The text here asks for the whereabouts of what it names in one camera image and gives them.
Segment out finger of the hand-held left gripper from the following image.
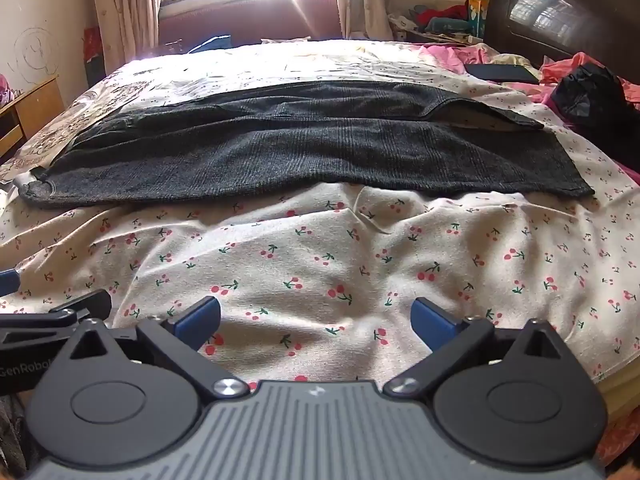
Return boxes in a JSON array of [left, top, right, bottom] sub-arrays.
[[0, 289, 112, 345], [0, 269, 22, 298]]

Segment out ornate beige patterned mat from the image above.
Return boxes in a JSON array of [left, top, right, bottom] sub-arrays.
[[0, 57, 221, 183]]

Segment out yellow colourful tall packet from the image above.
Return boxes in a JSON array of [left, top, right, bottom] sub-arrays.
[[462, 0, 494, 41]]

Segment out dark wooden headboard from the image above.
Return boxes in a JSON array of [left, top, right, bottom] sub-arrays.
[[482, 0, 640, 70]]

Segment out blue folded cloth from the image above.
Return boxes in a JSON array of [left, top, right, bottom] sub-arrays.
[[187, 35, 234, 54]]

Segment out cherry print bed sheet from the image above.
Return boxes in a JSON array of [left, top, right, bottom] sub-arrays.
[[0, 57, 640, 397]]

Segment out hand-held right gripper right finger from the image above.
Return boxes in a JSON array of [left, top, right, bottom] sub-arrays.
[[382, 297, 569, 402]]

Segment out red wall hanging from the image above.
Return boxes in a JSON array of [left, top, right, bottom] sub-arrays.
[[82, 25, 107, 65]]

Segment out pile of colourful clothes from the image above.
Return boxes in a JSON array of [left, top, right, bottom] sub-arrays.
[[389, 2, 483, 44]]

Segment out pink crumpled quilt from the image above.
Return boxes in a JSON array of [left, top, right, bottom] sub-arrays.
[[415, 42, 640, 196]]

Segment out dark grey pants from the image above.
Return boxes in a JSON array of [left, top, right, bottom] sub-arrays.
[[15, 80, 596, 212]]

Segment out wooden bedside cabinet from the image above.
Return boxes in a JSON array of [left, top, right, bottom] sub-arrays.
[[0, 75, 67, 162]]

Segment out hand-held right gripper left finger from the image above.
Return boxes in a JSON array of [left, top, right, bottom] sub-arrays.
[[64, 296, 251, 402]]

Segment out black shiny cloth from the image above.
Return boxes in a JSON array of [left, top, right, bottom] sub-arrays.
[[550, 62, 640, 137]]

